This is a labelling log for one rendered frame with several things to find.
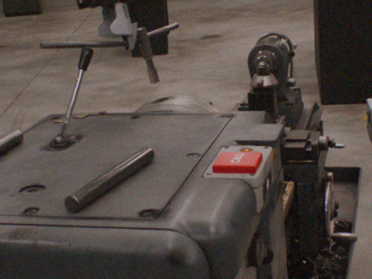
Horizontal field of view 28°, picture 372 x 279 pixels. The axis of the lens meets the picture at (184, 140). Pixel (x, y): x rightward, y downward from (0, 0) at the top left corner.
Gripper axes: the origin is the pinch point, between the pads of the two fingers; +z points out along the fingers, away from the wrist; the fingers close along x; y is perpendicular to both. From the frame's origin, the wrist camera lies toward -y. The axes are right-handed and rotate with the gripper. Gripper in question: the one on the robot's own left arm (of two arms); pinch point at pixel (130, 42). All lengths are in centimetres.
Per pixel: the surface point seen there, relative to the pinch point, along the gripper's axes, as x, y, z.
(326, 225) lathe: -10, -58, 67
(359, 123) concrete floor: -203, -353, 137
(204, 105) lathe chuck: 7.8, -7.8, 16.1
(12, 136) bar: 7.7, 34.9, 7.2
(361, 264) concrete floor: -80, -160, 140
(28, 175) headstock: 21.6, 41.9, 10.7
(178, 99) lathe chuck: 3.6, -5.1, 13.8
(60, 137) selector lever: 13.3, 29.8, 9.3
